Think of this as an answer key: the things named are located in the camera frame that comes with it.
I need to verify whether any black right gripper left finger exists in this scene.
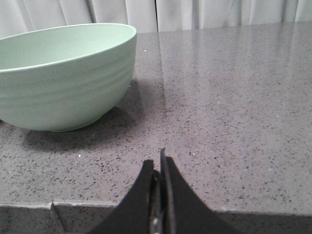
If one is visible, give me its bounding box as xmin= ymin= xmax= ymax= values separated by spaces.
xmin=91 ymin=160 xmax=154 ymax=234

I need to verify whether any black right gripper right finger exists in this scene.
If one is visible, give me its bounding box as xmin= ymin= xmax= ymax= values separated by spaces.
xmin=160 ymin=148 xmax=238 ymax=234

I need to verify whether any green ribbed bowl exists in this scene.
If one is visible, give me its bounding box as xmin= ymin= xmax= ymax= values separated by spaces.
xmin=0 ymin=23 xmax=137 ymax=132

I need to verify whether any white curtain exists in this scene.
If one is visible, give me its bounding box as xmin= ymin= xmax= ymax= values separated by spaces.
xmin=0 ymin=0 xmax=312 ymax=38

